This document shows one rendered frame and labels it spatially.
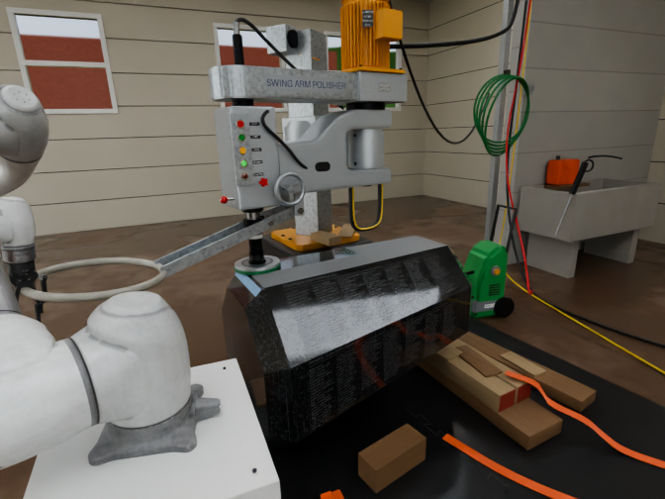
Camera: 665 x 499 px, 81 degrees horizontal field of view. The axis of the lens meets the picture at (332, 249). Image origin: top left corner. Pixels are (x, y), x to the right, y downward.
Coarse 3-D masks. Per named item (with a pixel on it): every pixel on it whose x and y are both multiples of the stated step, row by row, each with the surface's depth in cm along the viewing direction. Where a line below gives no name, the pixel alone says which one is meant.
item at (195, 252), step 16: (272, 208) 191; (288, 208) 184; (240, 224) 184; (256, 224) 176; (272, 224) 180; (208, 240) 177; (224, 240) 170; (240, 240) 174; (176, 256) 171; (192, 256) 164; (208, 256) 167; (176, 272) 162
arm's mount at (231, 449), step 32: (224, 384) 90; (224, 416) 81; (64, 448) 72; (224, 448) 73; (256, 448) 73; (32, 480) 66; (64, 480) 66; (96, 480) 66; (128, 480) 66; (160, 480) 66; (192, 480) 66; (224, 480) 67; (256, 480) 67
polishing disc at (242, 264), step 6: (246, 258) 192; (270, 258) 191; (276, 258) 191; (240, 264) 184; (246, 264) 183; (252, 264) 183; (258, 264) 183; (264, 264) 182; (270, 264) 182; (276, 264) 183; (246, 270) 178; (252, 270) 177; (258, 270) 178
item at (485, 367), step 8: (440, 352) 228; (448, 352) 228; (456, 352) 228; (464, 352) 228; (472, 352) 228; (448, 360) 223; (472, 360) 220; (480, 360) 220; (488, 360) 220; (480, 368) 213; (488, 368) 212; (496, 368) 212; (488, 376) 207
